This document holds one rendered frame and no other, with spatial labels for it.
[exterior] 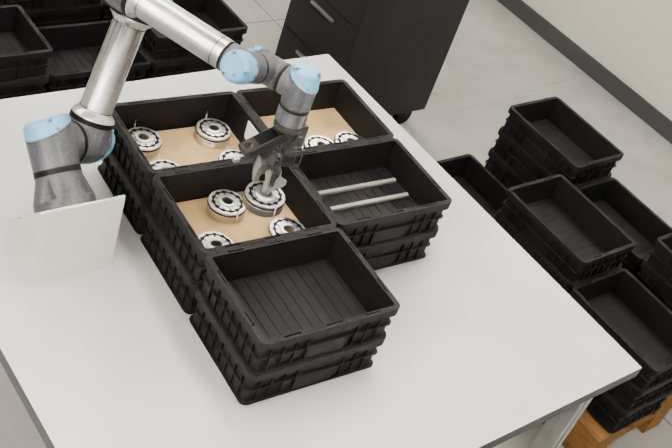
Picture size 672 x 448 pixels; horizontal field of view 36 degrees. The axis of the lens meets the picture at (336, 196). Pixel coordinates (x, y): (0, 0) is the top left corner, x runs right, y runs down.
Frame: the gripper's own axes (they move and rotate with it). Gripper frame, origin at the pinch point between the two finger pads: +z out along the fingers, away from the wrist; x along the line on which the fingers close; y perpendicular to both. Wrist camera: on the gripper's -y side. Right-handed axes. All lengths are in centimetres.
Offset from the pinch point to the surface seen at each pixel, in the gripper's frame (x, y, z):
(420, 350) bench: -38, 40, 28
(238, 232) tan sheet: 2.7, 1.1, 16.7
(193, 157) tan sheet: 33.7, 2.2, 15.3
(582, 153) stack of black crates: 45, 192, 33
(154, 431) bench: -40, -37, 35
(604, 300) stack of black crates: -17, 154, 50
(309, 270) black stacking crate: -14.8, 13.3, 16.5
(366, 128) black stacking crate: 32, 59, 6
